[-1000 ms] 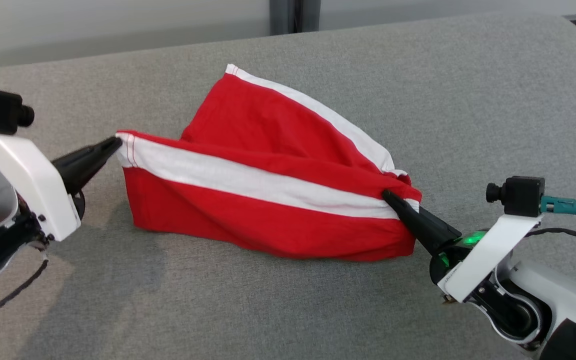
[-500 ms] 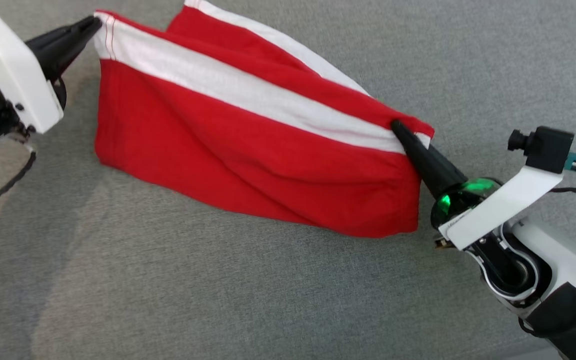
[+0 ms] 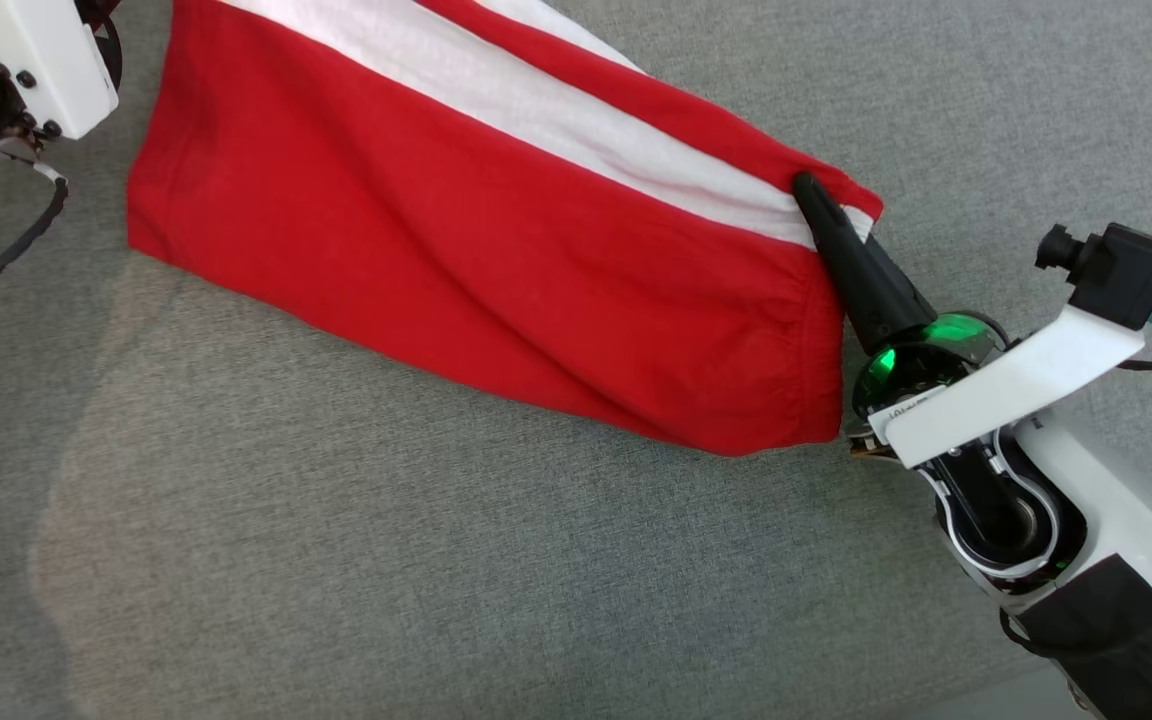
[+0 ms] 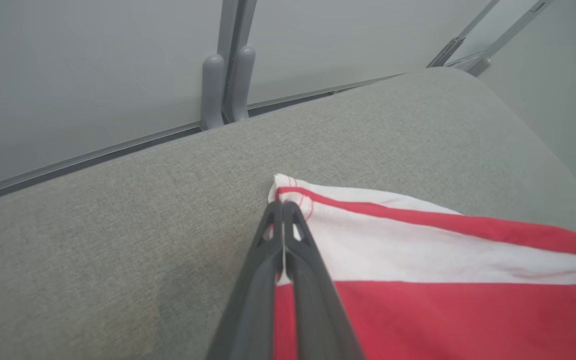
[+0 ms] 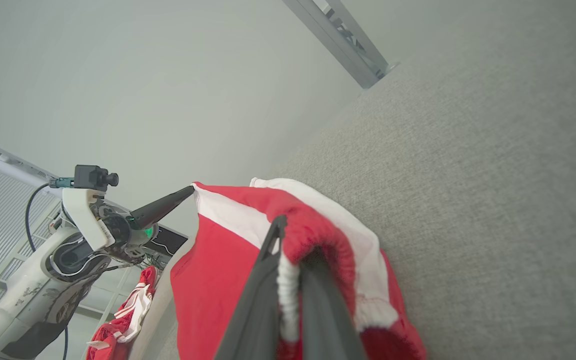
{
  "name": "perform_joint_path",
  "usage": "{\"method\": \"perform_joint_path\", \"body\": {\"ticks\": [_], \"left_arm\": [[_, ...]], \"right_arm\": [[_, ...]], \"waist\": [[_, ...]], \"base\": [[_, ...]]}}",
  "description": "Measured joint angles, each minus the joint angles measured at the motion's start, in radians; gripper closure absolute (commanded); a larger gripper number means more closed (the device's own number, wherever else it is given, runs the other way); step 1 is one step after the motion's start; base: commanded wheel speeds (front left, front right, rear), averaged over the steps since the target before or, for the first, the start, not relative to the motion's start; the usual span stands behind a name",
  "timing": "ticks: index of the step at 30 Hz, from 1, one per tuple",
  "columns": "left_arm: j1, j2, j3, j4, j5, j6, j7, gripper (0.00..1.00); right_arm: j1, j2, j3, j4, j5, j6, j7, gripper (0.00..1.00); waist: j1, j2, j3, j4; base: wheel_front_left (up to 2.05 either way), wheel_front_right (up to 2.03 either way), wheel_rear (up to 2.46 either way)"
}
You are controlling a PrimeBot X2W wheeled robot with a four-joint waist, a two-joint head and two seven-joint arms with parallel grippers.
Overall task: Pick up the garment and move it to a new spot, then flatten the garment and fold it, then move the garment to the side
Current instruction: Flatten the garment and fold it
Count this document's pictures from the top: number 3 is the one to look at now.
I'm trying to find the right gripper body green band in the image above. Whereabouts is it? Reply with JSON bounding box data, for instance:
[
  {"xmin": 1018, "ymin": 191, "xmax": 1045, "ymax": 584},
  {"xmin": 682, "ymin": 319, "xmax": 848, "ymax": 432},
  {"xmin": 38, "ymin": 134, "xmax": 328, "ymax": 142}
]
[{"xmin": 844, "ymin": 312, "xmax": 1015, "ymax": 453}]

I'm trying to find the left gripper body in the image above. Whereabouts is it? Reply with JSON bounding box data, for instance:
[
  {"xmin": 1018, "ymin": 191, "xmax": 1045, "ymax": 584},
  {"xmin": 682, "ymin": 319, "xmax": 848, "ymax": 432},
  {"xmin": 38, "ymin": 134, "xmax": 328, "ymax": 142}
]
[{"xmin": 76, "ymin": 0, "xmax": 125, "ymax": 91}]

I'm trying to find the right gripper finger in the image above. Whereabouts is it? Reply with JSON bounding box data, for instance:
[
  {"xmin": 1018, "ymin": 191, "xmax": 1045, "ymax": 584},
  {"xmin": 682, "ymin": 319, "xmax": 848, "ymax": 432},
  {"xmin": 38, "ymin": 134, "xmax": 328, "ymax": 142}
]
[{"xmin": 791, "ymin": 170, "xmax": 939, "ymax": 356}]

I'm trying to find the red shorts white stripe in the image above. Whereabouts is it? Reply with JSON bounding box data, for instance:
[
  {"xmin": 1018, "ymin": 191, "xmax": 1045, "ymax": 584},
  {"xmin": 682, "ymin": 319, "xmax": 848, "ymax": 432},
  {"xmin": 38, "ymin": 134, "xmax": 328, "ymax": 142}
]
[{"xmin": 126, "ymin": 0, "xmax": 885, "ymax": 458}]

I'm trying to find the left white camera bracket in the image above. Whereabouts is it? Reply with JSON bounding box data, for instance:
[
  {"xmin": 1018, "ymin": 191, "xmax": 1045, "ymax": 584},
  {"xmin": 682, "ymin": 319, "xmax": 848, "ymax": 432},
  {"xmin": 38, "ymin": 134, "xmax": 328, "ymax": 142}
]
[{"xmin": 0, "ymin": 0, "xmax": 122, "ymax": 141}]

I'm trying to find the white camera bracket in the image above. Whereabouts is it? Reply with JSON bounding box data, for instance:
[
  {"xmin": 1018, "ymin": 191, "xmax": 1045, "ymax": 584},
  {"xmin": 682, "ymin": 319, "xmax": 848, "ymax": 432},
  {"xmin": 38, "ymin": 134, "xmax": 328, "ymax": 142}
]
[
  {"xmin": 0, "ymin": 0, "xmax": 122, "ymax": 141},
  {"xmin": 869, "ymin": 305, "xmax": 1147, "ymax": 471}
]

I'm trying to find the right white camera bracket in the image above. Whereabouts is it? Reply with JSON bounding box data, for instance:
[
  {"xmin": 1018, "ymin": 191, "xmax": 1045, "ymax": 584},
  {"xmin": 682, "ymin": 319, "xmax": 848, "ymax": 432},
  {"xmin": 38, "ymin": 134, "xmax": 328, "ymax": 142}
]
[{"xmin": 869, "ymin": 305, "xmax": 1147, "ymax": 471}]

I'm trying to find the left black camera cable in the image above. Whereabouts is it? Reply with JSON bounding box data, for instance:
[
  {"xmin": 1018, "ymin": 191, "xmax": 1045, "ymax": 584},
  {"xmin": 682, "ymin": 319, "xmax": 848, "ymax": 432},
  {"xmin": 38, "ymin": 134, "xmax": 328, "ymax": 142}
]
[{"xmin": 0, "ymin": 165, "xmax": 70, "ymax": 323}]

